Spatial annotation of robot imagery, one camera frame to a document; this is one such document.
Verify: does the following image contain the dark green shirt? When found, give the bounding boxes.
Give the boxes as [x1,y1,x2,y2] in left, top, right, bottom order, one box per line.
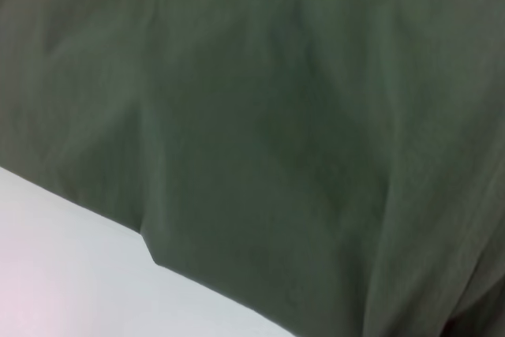
[0,0,505,337]

